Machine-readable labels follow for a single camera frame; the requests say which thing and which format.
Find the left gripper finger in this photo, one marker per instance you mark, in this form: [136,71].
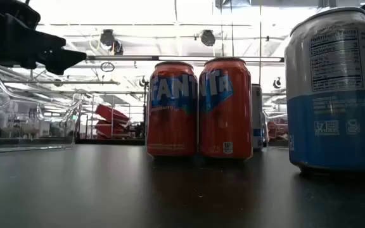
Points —
[62,60]

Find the clear plastic bin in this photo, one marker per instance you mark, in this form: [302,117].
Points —
[276,115]
[11,95]

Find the white and blue soda can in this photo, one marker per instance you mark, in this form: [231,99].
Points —
[334,126]

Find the red Fanta soda can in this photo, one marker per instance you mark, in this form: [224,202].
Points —
[173,126]
[225,126]

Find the black-top silver soda can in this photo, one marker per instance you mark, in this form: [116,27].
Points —
[257,107]

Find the grey horizontal ceiling pipe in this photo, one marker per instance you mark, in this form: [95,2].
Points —
[59,82]

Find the small black ceiling reel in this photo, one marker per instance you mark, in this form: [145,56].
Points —
[143,81]
[117,47]
[277,83]

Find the red plastic storage bin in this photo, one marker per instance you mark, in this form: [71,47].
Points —
[112,114]
[106,130]
[276,130]

